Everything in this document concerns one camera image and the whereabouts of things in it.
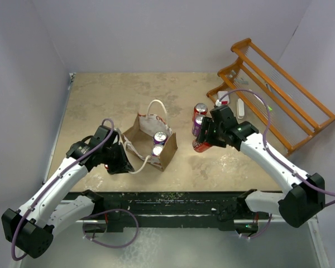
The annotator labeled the purple Fanta can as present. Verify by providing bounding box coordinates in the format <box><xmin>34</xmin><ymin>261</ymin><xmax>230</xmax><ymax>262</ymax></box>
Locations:
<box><xmin>192</xmin><ymin>114</ymin><xmax>205</xmax><ymax>137</ymax></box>

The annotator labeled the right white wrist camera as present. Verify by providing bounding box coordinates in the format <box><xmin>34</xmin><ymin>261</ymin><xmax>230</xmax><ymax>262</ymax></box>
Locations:
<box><xmin>214</xmin><ymin>99</ymin><xmax>229</xmax><ymax>107</ymax></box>

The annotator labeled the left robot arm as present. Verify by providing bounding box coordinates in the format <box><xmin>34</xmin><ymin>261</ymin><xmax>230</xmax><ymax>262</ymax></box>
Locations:
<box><xmin>1</xmin><ymin>125</ymin><xmax>134</xmax><ymax>261</ymax></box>

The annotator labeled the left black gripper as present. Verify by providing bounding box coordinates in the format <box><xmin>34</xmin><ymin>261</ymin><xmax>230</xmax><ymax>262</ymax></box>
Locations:
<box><xmin>102</xmin><ymin>142</ymin><xmax>134</xmax><ymax>174</ymax></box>

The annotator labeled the purple soda can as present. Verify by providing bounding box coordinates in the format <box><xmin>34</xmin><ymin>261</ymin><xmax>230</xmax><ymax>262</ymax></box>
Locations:
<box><xmin>152</xmin><ymin>131</ymin><xmax>168</xmax><ymax>145</ymax></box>
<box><xmin>151</xmin><ymin>144</ymin><xmax>164</xmax><ymax>157</ymax></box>

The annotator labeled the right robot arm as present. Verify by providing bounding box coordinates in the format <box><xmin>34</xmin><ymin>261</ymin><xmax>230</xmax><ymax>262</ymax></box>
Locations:
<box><xmin>193</xmin><ymin>106</ymin><xmax>326</xmax><ymax>228</ymax></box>

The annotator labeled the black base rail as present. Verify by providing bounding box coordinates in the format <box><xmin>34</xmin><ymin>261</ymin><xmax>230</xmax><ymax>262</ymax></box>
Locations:
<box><xmin>83</xmin><ymin>192</ymin><xmax>269</xmax><ymax>232</ymax></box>

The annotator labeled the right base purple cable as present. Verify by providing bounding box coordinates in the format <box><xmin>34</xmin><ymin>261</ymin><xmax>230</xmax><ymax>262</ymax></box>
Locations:
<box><xmin>236</xmin><ymin>213</ymin><xmax>273</xmax><ymax>241</ymax></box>

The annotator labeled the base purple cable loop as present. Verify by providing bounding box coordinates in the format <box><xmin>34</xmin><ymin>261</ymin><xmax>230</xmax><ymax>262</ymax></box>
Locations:
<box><xmin>82</xmin><ymin>208</ymin><xmax>140</xmax><ymax>248</ymax></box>

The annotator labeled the patterned canvas tote bag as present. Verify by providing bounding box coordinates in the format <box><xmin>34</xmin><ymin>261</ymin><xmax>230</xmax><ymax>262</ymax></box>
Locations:
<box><xmin>121</xmin><ymin>99</ymin><xmax>178</xmax><ymax>174</ymax></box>

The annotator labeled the white red small box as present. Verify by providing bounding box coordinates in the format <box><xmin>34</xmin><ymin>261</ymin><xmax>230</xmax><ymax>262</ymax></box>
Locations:
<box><xmin>217</xmin><ymin>90</ymin><xmax>229</xmax><ymax>104</ymax></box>

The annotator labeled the red cola can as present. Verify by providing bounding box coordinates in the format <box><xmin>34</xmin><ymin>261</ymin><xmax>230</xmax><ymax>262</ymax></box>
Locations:
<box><xmin>192</xmin><ymin>103</ymin><xmax>208</xmax><ymax>121</ymax></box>

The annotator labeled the purple soda can front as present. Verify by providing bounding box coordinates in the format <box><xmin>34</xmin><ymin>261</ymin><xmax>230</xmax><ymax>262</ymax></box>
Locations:
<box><xmin>151</xmin><ymin>144</ymin><xmax>164</xmax><ymax>157</ymax></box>

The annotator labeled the white oblong case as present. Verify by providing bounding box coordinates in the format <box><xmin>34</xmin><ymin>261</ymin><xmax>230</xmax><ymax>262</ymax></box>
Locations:
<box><xmin>236</xmin><ymin>98</ymin><xmax>245</xmax><ymax>119</ymax></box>

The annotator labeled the red soda can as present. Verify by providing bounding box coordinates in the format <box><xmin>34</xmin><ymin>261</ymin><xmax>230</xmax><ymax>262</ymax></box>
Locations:
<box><xmin>192</xmin><ymin>139</ymin><xmax>212</xmax><ymax>153</ymax></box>

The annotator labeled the wooden tiered rack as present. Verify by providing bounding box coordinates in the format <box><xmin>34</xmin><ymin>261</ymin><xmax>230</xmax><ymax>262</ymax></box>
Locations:
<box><xmin>206</xmin><ymin>38</ymin><xmax>335</xmax><ymax>156</ymax></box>

